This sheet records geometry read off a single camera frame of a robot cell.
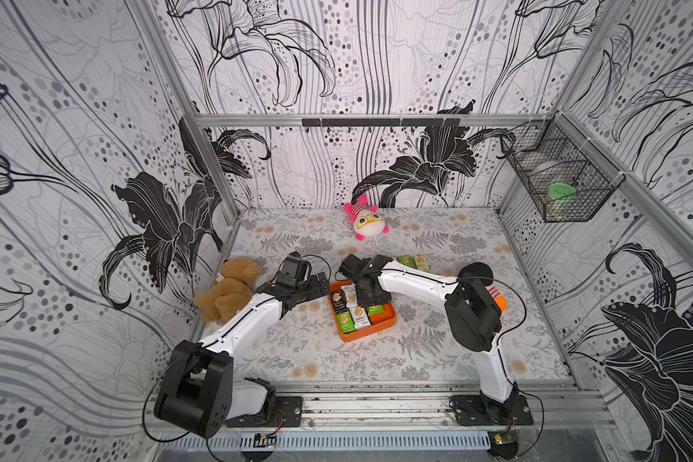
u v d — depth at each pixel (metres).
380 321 0.85
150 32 0.70
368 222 1.07
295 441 0.70
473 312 0.51
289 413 0.73
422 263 1.01
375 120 0.91
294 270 0.66
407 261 1.02
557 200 0.80
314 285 0.78
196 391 0.41
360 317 0.86
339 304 0.90
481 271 0.90
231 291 0.86
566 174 0.79
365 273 0.67
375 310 0.88
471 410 0.73
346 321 0.86
